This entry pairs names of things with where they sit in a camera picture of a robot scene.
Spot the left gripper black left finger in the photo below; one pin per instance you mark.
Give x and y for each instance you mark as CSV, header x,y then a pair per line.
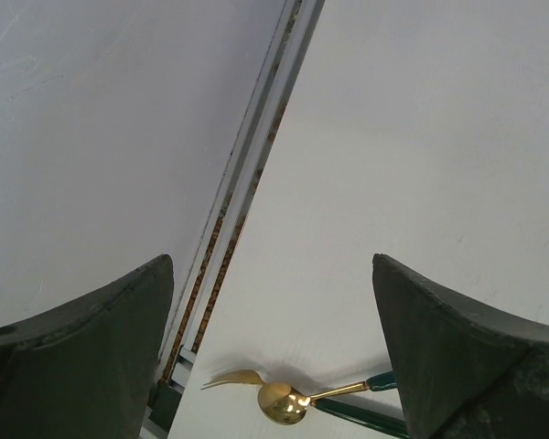
x,y
84,369

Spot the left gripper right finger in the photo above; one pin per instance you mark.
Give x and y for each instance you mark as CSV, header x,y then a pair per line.
x,y
463,369

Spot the gold fork green handle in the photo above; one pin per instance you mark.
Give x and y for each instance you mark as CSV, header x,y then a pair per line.
x,y
369,419

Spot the gold spoon green handle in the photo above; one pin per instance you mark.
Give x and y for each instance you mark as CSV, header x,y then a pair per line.
x,y
285,405

